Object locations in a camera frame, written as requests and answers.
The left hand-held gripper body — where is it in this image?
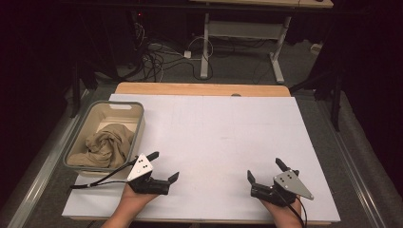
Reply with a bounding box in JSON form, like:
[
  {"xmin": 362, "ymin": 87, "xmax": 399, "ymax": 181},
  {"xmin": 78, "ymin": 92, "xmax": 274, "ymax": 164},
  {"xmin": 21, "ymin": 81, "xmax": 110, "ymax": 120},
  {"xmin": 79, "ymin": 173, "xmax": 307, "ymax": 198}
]
[{"xmin": 126, "ymin": 153, "xmax": 171, "ymax": 196}]

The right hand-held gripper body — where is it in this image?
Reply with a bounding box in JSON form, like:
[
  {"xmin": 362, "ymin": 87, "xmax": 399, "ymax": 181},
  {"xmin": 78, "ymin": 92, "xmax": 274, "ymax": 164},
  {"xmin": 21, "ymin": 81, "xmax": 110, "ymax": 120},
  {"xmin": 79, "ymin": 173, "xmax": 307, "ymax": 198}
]
[{"xmin": 250, "ymin": 170, "xmax": 315, "ymax": 207}]

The beige cloth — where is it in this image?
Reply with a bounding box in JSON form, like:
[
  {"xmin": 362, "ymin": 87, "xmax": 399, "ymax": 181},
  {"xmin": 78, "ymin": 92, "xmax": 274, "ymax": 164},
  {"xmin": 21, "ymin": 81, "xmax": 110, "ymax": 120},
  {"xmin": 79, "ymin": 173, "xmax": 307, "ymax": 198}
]
[{"xmin": 67, "ymin": 123, "xmax": 136, "ymax": 169}]

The beige plastic basket grey rim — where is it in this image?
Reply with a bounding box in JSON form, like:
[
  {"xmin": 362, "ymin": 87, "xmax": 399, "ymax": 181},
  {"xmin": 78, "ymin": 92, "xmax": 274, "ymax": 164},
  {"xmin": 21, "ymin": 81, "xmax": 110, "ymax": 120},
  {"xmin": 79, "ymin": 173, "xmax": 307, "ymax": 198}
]
[{"xmin": 62, "ymin": 100, "xmax": 146, "ymax": 178}]

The person's right hand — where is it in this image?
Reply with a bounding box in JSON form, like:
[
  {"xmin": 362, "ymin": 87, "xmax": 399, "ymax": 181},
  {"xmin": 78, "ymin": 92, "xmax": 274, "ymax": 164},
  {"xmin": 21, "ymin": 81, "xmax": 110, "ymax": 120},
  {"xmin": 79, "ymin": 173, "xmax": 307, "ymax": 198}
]
[{"xmin": 259, "ymin": 196, "xmax": 302, "ymax": 222}]

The person's left hand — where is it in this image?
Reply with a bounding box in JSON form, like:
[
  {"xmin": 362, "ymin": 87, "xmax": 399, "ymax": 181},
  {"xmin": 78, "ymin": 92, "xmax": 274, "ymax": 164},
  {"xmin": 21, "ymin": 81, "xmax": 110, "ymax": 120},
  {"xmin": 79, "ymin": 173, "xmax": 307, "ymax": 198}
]
[{"xmin": 118, "ymin": 183, "xmax": 159, "ymax": 217}]

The white board sheet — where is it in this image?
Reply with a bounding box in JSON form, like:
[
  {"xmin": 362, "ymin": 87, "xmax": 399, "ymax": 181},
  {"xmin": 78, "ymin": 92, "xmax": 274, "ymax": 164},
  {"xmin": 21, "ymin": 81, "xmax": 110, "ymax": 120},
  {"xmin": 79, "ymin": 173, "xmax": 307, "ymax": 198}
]
[{"xmin": 62, "ymin": 93, "xmax": 341, "ymax": 223}]

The black stand leg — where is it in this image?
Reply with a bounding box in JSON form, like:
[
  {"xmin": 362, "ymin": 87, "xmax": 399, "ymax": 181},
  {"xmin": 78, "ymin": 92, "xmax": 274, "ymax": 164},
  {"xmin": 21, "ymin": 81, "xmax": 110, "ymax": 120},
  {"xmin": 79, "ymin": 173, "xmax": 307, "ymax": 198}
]
[{"xmin": 69, "ymin": 60, "xmax": 81, "ymax": 119}]

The wooden desk top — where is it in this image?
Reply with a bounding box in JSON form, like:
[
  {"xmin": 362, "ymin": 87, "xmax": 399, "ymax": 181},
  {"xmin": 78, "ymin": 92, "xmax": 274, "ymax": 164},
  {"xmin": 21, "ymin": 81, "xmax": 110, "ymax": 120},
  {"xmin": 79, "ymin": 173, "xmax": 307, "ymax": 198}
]
[{"xmin": 189, "ymin": 0, "xmax": 335, "ymax": 10}]

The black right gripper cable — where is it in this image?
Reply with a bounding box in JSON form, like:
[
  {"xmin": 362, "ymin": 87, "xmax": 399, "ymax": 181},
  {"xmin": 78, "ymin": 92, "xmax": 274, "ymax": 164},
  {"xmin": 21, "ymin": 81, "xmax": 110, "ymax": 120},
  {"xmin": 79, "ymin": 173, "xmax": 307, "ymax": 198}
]
[{"xmin": 272, "ymin": 189, "xmax": 308, "ymax": 228}]

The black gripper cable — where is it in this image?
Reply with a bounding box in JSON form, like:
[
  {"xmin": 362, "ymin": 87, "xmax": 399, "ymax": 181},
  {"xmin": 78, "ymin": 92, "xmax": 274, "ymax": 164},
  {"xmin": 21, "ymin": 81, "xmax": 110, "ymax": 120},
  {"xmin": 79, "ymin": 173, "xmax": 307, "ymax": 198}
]
[
  {"xmin": 272, "ymin": 189, "xmax": 308, "ymax": 228},
  {"xmin": 69, "ymin": 158, "xmax": 139, "ymax": 190}
]

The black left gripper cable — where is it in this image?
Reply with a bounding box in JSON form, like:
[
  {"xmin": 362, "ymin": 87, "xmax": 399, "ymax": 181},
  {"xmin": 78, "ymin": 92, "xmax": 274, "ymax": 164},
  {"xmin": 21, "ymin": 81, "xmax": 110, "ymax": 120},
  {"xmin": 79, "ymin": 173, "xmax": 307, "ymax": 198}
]
[{"xmin": 69, "ymin": 158, "xmax": 139, "ymax": 190}]

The grey metal rail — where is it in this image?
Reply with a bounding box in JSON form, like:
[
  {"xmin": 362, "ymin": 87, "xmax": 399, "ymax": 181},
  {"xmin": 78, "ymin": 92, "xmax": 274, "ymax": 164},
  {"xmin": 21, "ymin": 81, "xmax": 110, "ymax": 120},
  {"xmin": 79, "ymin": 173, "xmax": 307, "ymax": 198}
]
[
  {"xmin": 317, "ymin": 100, "xmax": 388, "ymax": 228},
  {"xmin": 6, "ymin": 89, "xmax": 90, "ymax": 228}
]

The tangle of black floor cables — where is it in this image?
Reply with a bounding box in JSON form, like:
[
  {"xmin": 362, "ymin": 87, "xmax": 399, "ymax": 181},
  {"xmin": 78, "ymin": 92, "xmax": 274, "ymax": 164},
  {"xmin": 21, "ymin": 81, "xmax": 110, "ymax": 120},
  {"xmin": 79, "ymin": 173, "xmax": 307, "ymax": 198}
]
[{"xmin": 131, "ymin": 22, "xmax": 213, "ymax": 84}]

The white metal desk frame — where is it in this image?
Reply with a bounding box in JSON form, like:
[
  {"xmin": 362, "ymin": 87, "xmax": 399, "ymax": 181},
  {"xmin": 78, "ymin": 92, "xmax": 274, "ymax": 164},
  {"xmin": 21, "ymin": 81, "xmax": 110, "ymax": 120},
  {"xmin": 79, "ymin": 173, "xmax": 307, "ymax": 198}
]
[{"xmin": 199, "ymin": 12, "xmax": 294, "ymax": 85}]

